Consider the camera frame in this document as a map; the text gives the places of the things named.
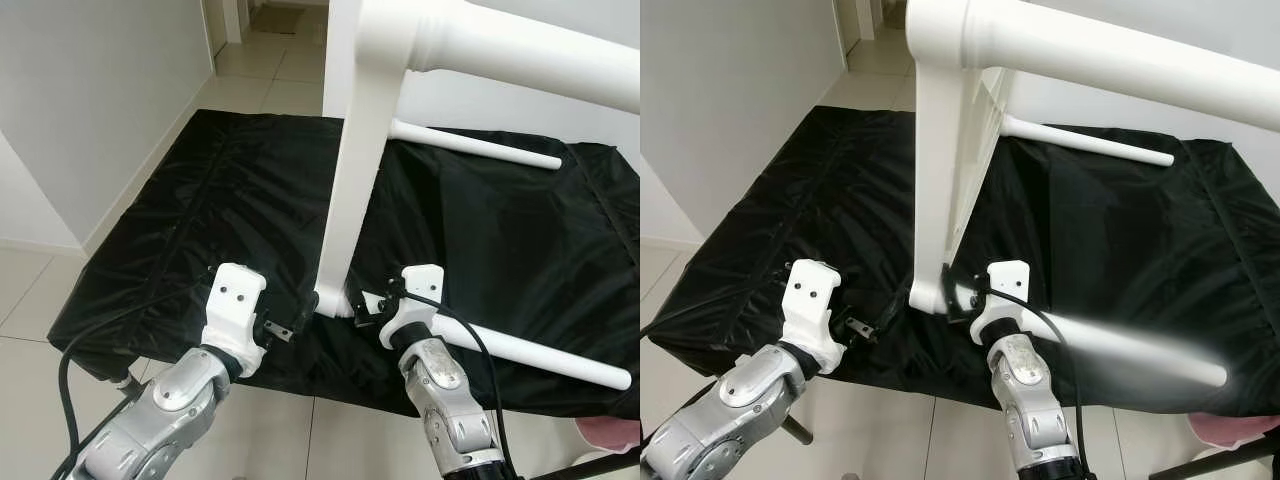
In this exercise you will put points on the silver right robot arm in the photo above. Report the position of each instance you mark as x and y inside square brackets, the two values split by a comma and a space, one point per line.
[450, 410]
[1030, 405]

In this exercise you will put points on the black table cloth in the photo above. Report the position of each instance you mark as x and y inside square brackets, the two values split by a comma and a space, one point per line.
[800, 220]
[200, 220]

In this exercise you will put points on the black metal stand leg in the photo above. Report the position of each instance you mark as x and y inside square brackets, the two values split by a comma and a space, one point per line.
[124, 381]
[798, 430]

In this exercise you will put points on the pink seat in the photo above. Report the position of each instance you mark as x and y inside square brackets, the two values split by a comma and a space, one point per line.
[612, 435]
[1235, 430]

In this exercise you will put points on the black metal bar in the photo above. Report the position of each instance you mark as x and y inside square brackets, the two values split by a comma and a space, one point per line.
[1215, 462]
[595, 468]

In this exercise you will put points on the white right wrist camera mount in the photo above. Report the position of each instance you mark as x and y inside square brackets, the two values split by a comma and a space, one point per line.
[415, 300]
[1003, 295]

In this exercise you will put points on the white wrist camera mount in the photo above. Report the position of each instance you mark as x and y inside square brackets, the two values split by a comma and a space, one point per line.
[812, 310]
[235, 315]
[415, 300]
[1003, 295]

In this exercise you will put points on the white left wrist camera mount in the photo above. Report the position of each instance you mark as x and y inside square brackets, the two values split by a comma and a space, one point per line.
[812, 310]
[235, 315]

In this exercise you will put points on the beige door frame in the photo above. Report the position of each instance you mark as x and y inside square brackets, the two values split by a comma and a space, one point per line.
[225, 18]
[860, 15]

